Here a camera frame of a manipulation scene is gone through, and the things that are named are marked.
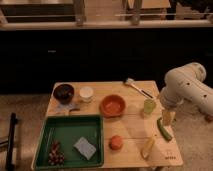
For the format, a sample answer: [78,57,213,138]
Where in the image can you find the yellow banana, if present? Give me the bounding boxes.
[141,137,155,159]

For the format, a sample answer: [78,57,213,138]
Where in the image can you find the bunch of red grapes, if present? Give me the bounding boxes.
[48,142,64,166]

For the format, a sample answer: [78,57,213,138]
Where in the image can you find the grey cloth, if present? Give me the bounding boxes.
[55,103,80,114]

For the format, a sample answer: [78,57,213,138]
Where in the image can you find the dark brown bowl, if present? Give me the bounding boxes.
[53,84,74,104]

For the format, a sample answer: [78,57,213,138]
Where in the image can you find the green tray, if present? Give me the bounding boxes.
[33,115,104,171]

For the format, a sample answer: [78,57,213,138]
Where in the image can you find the black stand left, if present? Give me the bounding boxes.
[5,113,18,171]

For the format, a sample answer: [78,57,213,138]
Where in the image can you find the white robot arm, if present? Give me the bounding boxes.
[159,62,213,122]

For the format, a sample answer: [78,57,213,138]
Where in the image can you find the red bowl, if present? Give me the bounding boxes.
[100,94,126,118]

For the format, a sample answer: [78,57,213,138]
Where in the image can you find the orange fruit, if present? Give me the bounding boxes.
[109,135,123,150]

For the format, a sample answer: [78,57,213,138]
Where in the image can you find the green cup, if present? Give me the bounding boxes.
[143,99,156,114]

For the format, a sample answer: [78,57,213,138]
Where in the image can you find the grey sponge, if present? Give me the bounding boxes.
[74,137,96,160]

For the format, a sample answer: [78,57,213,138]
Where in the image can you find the wooden folding table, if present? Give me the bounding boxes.
[45,81,183,170]

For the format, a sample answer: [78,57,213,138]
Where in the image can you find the green cucumber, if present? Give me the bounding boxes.
[157,117,172,142]

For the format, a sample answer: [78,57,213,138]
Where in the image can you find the white cup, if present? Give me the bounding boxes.
[79,86,94,102]

